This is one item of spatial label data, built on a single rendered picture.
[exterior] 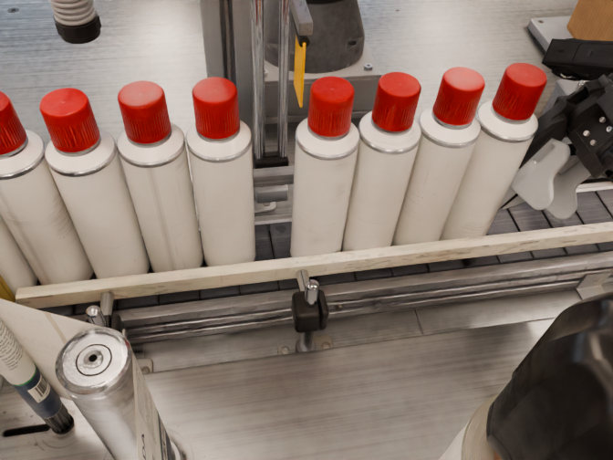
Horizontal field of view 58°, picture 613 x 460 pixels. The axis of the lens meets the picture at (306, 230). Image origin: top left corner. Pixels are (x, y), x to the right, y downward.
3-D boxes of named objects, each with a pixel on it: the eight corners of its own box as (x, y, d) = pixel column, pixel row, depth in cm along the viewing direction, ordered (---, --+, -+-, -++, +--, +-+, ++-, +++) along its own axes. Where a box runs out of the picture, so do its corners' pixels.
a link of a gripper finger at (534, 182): (497, 235, 52) (578, 170, 46) (474, 189, 55) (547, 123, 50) (518, 242, 53) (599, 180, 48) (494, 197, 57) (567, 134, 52)
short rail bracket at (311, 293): (293, 365, 54) (297, 300, 45) (288, 338, 56) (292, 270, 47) (325, 360, 55) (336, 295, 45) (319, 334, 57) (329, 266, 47)
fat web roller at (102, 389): (121, 503, 41) (40, 407, 27) (123, 441, 44) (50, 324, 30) (183, 492, 42) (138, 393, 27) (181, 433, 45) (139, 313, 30)
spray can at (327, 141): (294, 277, 55) (304, 112, 39) (285, 236, 58) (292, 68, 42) (345, 271, 56) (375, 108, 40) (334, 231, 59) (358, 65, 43)
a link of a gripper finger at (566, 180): (518, 242, 53) (599, 180, 48) (494, 197, 57) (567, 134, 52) (537, 249, 55) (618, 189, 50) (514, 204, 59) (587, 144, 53)
